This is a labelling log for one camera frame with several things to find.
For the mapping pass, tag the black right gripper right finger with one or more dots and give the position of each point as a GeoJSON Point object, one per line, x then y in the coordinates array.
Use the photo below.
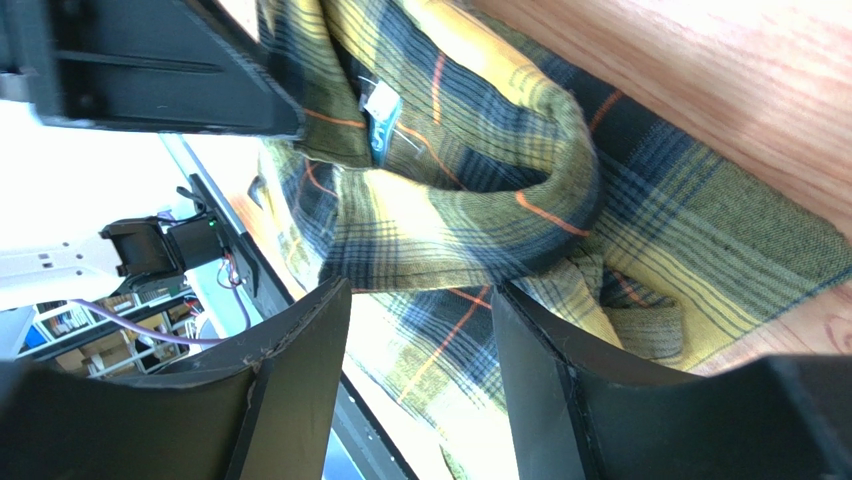
{"type": "Point", "coordinates": [580, 408]}

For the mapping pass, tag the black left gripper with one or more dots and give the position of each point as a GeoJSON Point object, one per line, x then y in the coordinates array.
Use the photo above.
{"type": "Point", "coordinates": [142, 66]}

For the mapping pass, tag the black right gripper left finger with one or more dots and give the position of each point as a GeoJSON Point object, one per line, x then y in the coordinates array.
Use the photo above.
{"type": "Point", "coordinates": [178, 424]}

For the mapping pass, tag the yellow black plaid shirt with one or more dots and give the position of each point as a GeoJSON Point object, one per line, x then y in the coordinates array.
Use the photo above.
{"type": "Point", "coordinates": [445, 154]}

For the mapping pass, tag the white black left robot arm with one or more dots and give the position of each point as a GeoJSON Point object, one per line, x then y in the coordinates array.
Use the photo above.
{"type": "Point", "coordinates": [123, 256]}

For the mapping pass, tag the background shelf with boxes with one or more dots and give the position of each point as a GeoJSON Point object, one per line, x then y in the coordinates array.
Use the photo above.
{"type": "Point", "coordinates": [77, 340]}

